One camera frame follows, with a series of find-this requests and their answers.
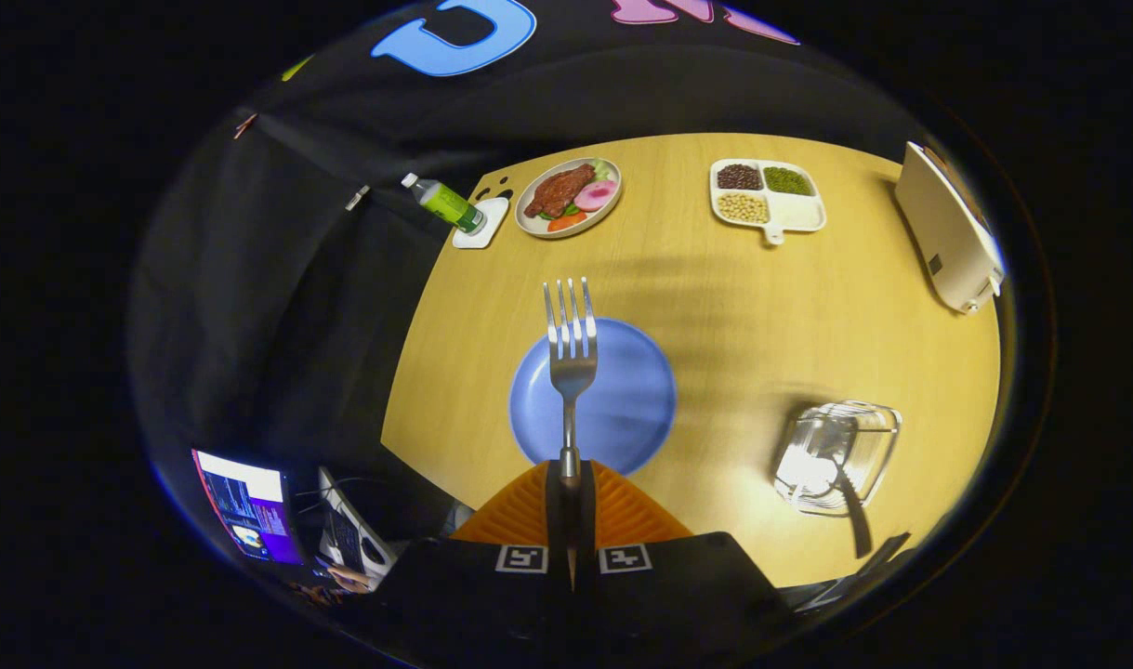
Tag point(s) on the orange carrot slice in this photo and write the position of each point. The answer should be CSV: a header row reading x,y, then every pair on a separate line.
x,y
564,223

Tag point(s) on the pink ham slice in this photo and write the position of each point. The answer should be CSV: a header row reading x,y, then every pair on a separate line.
x,y
596,195

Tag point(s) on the clear glass container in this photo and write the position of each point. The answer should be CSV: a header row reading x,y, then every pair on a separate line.
x,y
863,437

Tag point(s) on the blue round plate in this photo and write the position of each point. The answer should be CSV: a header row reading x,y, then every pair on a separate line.
x,y
631,409

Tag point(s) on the pile of green beans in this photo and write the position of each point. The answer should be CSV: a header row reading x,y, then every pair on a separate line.
x,y
787,180

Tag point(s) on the white toaster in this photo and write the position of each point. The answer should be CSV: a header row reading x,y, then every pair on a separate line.
x,y
947,242

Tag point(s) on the white cloth clip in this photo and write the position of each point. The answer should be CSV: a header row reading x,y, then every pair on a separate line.
x,y
357,197

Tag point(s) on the black backdrop cloth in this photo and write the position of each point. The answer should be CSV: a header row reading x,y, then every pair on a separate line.
x,y
622,84

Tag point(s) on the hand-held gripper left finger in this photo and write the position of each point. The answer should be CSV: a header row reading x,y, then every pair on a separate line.
x,y
557,520

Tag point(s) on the green lettuce leaf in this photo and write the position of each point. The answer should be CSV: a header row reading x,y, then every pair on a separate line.
x,y
603,169

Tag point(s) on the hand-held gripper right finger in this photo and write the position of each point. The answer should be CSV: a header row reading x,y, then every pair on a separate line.
x,y
586,520

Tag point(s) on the pile of red beans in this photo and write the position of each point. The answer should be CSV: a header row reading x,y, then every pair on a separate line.
x,y
739,177

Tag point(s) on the green drink bottle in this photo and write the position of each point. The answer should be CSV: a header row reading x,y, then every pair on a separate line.
x,y
445,202

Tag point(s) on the white divided tray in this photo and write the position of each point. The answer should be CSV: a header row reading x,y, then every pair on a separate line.
x,y
798,212

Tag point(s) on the white oval plate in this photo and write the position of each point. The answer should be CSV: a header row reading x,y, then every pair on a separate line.
x,y
538,229

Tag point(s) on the pink cloth clip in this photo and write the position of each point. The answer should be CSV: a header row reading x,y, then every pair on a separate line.
x,y
244,124

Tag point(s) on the white square coaster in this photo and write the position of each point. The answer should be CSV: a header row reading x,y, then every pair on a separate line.
x,y
487,240

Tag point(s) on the metal spoon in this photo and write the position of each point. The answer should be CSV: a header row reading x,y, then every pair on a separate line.
x,y
857,525

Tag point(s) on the pile of yellow soybeans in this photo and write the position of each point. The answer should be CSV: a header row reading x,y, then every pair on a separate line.
x,y
743,207

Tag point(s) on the computer monitor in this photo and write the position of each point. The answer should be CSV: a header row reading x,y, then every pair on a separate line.
x,y
245,506

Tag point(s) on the brown steak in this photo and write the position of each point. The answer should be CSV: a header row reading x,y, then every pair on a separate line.
x,y
559,190

